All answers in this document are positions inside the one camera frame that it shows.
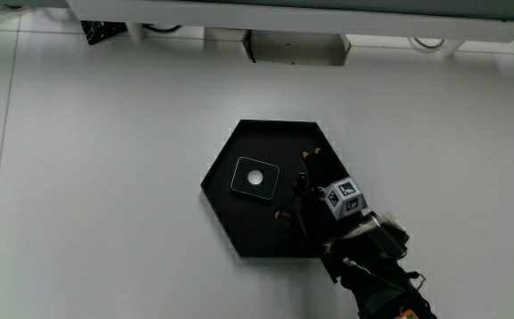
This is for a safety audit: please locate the person's right hand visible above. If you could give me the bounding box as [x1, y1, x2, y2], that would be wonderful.
[272, 147, 369, 249]

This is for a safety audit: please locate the black square speaker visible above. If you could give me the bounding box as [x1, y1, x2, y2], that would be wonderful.
[230, 156, 281, 201]

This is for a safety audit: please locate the black hexagonal plate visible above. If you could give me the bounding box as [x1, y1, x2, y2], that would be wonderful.
[199, 119, 351, 259]

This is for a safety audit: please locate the person's right forearm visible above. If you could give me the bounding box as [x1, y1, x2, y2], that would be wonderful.
[317, 211, 439, 319]

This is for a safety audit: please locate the open white box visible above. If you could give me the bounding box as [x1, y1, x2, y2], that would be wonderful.
[241, 29, 352, 67]

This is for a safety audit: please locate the white table leg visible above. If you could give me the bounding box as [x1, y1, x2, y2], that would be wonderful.
[437, 39, 465, 58]
[125, 21, 146, 43]

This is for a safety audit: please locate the black box with white marks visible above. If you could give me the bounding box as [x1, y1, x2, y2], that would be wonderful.
[80, 19, 129, 46]

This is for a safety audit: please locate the white table frame beam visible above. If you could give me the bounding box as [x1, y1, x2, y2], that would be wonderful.
[65, 0, 514, 44]

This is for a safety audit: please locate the brown cable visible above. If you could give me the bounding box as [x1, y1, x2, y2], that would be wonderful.
[408, 36, 446, 51]

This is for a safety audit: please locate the black cable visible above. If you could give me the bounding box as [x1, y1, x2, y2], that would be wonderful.
[142, 23, 183, 34]

